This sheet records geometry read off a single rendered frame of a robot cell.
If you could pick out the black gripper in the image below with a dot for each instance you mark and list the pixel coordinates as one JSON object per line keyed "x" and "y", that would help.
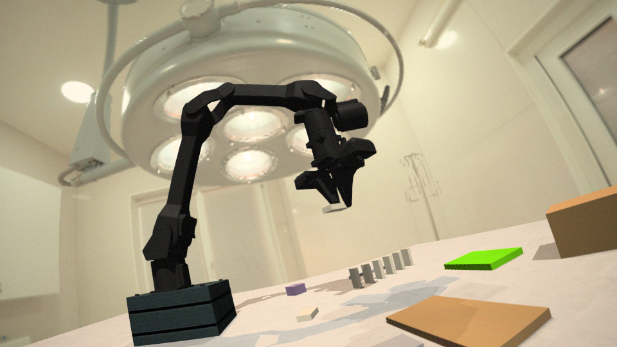
{"x": 337, "y": 160}

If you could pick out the tan flat board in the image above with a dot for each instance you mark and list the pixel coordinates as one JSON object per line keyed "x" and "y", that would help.
{"x": 455, "y": 322}

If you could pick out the purple rectangular block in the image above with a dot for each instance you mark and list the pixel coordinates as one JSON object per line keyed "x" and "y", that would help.
{"x": 295, "y": 289}

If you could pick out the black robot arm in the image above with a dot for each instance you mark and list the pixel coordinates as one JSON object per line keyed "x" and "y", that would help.
{"x": 175, "y": 228}

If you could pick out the green flat block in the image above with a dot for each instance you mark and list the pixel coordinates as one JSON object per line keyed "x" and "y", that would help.
{"x": 484, "y": 260}

